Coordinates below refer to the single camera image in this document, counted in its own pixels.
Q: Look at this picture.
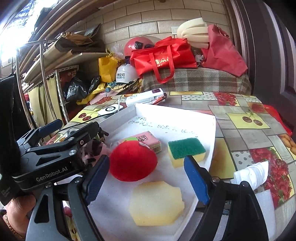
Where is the person left hand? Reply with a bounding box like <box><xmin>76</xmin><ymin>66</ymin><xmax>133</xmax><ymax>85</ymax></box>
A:
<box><xmin>4</xmin><ymin>194</ymin><xmax>36</xmax><ymax>238</ymax></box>

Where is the white rolled cloth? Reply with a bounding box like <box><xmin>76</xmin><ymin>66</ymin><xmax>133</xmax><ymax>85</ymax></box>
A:
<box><xmin>230</xmin><ymin>161</ymin><xmax>269</xmax><ymax>190</ymax></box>

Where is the yellow curtain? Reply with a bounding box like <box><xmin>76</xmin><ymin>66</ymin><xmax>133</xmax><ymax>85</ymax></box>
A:
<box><xmin>28</xmin><ymin>76</ymin><xmax>62</xmax><ymax>127</ymax></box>

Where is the yellow flat sponge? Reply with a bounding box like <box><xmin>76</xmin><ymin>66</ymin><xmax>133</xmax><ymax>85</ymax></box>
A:
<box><xmin>128</xmin><ymin>181</ymin><xmax>185</xmax><ymax>226</ymax></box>

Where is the green yellow scrub sponge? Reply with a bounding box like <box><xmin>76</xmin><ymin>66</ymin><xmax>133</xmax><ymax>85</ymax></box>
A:
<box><xmin>168</xmin><ymin>138</ymin><xmax>206</xmax><ymax>168</ymax></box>

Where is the black plastic bag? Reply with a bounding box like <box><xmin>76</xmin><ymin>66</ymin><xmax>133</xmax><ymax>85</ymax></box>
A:
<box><xmin>63</xmin><ymin>75</ymin><xmax>101</xmax><ymax>102</ymax></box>

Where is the white shallow tray box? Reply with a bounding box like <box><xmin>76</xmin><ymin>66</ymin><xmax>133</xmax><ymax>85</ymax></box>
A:
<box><xmin>89</xmin><ymin>104</ymin><xmax>216</xmax><ymax>240</ymax></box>

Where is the red round plush toy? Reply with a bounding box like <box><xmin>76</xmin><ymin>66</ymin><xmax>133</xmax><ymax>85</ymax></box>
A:
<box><xmin>109</xmin><ymin>141</ymin><xmax>158</xmax><ymax>182</ymax></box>

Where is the wooden shelf unit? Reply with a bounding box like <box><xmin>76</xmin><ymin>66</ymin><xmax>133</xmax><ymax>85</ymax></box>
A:
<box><xmin>25</xmin><ymin>26</ymin><xmax>106</xmax><ymax>123</ymax></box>

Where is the red plastic bag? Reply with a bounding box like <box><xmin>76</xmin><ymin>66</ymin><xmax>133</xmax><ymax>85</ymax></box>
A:
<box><xmin>263</xmin><ymin>104</ymin><xmax>292</xmax><ymax>137</ymax></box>

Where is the pink white cake sponge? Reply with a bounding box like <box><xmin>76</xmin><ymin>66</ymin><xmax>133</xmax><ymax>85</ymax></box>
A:
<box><xmin>122</xmin><ymin>131</ymin><xmax>162</xmax><ymax>154</ymax></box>

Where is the metal clothes rack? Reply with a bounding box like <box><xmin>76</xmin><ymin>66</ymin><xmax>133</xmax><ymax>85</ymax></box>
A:
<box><xmin>16</xmin><ymin>39</ymin><xmax>57</xmax><ymax>129</ymax></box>

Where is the yellow bag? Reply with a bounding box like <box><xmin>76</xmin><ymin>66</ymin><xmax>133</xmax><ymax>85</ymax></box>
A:
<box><xmin>98</xmin><ymin>49</ymin><xmax>122</xmax><ymax>83</ymax></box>

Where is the white helmet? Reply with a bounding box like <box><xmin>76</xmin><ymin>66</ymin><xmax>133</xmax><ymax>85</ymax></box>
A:
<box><xmin>115</xmin><ymin>64</ymin><xmax>139</xmax><ymax>84</ymax></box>

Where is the plaid covered bench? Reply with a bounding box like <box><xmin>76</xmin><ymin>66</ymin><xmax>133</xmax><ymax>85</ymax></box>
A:
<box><xmin>140</xmin><ymin>67</ymin><xmax>251</xmax><ymax>95</ymax></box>

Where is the white long device box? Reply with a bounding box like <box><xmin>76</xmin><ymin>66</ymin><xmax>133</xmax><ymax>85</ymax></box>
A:
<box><xmin>125</xmin><ymin>88</ymin><xmax>165</xmax><ymax>107</ymax></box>

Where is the dark red fabric bag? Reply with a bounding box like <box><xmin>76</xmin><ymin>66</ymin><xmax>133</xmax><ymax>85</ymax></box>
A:
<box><xmin>201</xmin><ymin>25</ymin><xmax>248</xmax><ymax>77</ymax></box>

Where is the red helmet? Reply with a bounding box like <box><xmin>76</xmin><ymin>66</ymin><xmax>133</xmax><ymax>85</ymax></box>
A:
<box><xmin>124</xmin><ymin>37</ymin><xmax>154</xmax><ymax>57</ymax></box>

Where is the red tote bag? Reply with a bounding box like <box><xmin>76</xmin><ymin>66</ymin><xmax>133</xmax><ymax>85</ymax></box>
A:
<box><xmin>130</xmin><ymin>37</ymin><xmax>197</xmax><ymax>84</ymax></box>

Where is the dark wooden door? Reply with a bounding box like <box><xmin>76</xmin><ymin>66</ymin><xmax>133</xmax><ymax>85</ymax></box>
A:
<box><xmin>223</xmin><ymin>1</ymin><xmax>295</xmax><ymax>132</ymax></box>

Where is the cream foam pile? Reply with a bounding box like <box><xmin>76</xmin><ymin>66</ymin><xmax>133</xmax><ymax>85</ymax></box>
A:
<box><xmin>177</xmin><ymin>18</ymin><xmax>209</xmax><ymax>49</ymax></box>

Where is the black cable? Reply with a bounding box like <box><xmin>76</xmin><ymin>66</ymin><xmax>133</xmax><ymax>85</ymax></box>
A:
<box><xmin>60</xmin><ymin>111</ymin><xmax>125</xmax><ymax>133</ymax></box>

